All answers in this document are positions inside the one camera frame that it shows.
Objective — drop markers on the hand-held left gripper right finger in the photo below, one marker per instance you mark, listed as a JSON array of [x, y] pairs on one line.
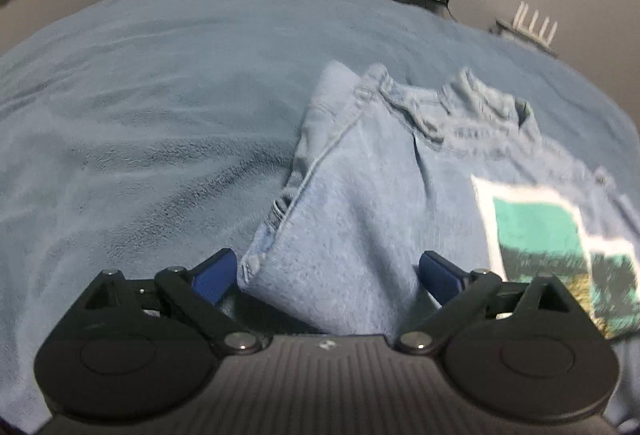
[[440, 276]]

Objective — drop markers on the white router with antennas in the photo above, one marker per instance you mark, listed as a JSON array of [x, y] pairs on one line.
[[530, 37]]

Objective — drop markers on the light blue sweatshirt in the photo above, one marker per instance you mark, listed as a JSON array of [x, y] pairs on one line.
[[360, 235]]

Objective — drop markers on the blue fleece blanket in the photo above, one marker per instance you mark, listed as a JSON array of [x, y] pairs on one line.
[[150, 115]]

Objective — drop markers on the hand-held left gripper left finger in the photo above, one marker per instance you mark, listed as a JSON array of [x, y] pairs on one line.
[[215, 279]]

